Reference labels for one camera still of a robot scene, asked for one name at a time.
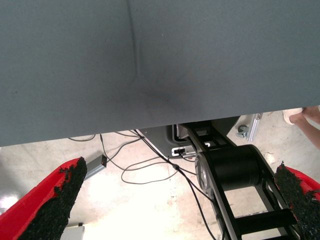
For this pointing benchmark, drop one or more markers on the black metal frame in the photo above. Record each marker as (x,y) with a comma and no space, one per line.
(232,167)

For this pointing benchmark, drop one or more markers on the grey power adapter box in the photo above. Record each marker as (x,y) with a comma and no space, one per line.
(95,167)

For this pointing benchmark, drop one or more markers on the white box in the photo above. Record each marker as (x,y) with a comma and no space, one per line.
(75,232)

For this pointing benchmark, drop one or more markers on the dark grey table cloth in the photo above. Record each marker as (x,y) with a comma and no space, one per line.
(75,62)

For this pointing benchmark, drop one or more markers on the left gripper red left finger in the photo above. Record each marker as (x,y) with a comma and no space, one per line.
(37,212)

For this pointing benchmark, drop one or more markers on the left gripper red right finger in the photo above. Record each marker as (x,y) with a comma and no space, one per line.
(305,200)

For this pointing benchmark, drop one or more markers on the white connector panel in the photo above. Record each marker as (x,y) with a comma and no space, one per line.
(174,152)

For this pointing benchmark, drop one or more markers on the grey base housing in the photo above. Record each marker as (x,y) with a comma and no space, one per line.
(160,138)

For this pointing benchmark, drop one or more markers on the grey caster wheel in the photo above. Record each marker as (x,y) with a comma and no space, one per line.
(242,130)

